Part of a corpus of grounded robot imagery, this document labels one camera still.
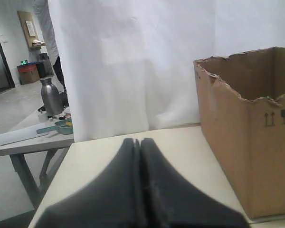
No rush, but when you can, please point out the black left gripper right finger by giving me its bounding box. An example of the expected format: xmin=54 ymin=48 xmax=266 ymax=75
xmin=140 ymin=138 xmax=248 ymax=228

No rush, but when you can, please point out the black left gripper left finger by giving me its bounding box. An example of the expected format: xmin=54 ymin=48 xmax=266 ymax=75
xmin=36 ymin=138 xmax=143 ymax=228

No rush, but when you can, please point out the torn cardboard box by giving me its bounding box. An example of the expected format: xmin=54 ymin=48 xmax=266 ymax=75
xmin=193 ymin=47 xmax=285 ymax=219

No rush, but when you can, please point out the grey side table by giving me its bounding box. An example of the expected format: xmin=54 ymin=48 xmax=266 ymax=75
xmin=0 ymin=106 xmax=76 ymax=209

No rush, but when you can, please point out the teal dustpan tool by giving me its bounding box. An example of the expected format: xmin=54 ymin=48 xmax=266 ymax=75
xmin=36 ymin=118 xmax=73 ymax=135

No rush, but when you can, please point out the white paper roll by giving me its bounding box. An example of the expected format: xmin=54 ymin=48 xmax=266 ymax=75
xmin=0 ymin=123 xmax=48 ymax=146

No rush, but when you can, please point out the stainless steel bottle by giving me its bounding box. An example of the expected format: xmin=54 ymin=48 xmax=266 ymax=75
xmin=40 ymin=77 xmax=64 ymax=116

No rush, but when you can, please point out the white backdrop curtain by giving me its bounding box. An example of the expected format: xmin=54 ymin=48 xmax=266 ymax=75
xmin=48 ymin=0 xmax=285 ymax=142

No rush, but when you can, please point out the cardboard bin with red rim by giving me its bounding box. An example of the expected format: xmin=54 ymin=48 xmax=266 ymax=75
xmin=17 ymin=62 xmax=42 ymax=85

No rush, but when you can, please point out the person in white shirt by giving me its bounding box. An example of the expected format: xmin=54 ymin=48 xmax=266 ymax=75
xmin=33 ymin=0 xmax=67 ymax=93

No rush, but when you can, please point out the wooden wall board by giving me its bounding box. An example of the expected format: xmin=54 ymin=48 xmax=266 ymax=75
xmin=17 ymin=11 xmax=44 ymax=49

